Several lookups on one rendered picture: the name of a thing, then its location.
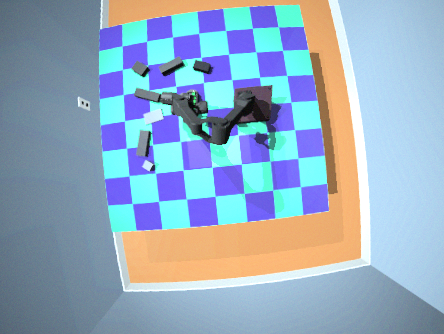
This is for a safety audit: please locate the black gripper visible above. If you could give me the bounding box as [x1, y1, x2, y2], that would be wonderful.
[170, 101, 208, 115]

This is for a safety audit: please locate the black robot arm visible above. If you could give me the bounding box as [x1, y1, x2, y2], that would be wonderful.
[160, 91, 255, 145]

